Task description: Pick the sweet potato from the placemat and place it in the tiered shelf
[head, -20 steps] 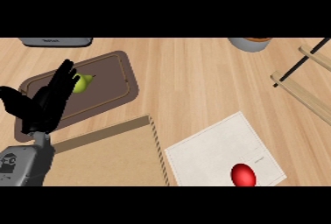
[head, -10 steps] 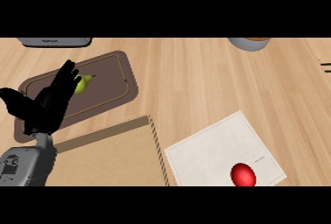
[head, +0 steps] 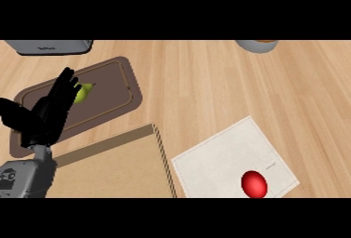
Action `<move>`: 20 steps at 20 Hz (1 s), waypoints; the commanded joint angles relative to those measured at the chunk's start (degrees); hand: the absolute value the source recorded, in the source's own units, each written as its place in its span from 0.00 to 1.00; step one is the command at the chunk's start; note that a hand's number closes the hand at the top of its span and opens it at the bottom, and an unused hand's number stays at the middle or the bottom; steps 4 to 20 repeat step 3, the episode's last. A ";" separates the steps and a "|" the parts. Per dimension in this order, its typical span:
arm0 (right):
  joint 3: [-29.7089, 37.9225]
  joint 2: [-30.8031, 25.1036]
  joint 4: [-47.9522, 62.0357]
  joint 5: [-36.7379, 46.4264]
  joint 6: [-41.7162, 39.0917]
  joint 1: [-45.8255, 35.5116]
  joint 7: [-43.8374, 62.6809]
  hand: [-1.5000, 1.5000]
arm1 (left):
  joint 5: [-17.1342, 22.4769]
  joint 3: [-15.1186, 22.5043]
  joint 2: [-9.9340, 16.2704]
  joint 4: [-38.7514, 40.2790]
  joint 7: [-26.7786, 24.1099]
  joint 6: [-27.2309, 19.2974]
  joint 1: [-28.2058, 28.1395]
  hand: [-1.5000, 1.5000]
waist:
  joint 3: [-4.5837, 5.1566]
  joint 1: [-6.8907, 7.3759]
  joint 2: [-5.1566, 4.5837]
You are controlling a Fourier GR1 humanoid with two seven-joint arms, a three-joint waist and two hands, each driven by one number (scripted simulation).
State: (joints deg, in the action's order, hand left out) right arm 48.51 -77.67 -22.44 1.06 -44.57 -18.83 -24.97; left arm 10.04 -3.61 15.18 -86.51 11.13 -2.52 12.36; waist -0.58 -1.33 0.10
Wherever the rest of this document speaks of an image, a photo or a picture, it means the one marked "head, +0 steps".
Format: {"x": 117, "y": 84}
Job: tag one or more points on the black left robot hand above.
{"x": 48, "y": 114}

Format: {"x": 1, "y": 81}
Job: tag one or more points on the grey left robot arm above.
{"x": 26, "y": 178}

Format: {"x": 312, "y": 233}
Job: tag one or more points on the brown placemat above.
{"x": 107, "y": 93}

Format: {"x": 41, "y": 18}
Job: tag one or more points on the white placemat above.
{"x": 234, "y": 159}

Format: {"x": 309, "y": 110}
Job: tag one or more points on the red sweet potato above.
{"x": 255, "y": 184}

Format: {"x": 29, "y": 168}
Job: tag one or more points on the green pear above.
{"x": 85, "y": 92}

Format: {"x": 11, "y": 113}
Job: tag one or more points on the grey appliance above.
{"x": 51, "y": 47}

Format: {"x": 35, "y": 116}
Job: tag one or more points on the grey round pot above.
{"x": 257, "y": 46}

